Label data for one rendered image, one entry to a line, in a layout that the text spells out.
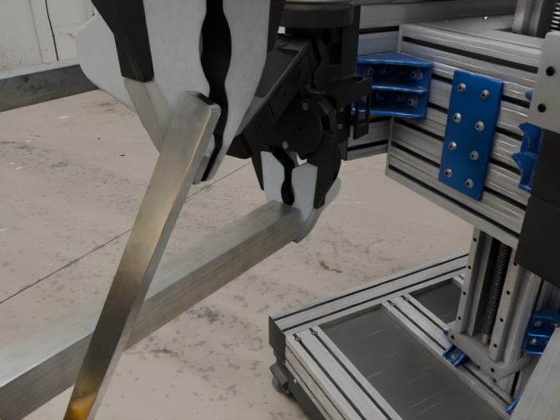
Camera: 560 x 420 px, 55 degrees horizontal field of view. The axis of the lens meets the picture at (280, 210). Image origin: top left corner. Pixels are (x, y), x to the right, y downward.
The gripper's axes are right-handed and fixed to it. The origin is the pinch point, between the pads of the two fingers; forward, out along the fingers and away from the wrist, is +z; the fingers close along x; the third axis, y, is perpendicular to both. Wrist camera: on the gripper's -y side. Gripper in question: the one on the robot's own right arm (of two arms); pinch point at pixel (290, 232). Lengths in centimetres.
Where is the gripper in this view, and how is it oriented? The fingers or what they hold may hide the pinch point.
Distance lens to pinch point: 50.3
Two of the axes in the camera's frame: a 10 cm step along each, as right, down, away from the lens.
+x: -7.8, -2.9, 5.5
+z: 0.0, 8.9, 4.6
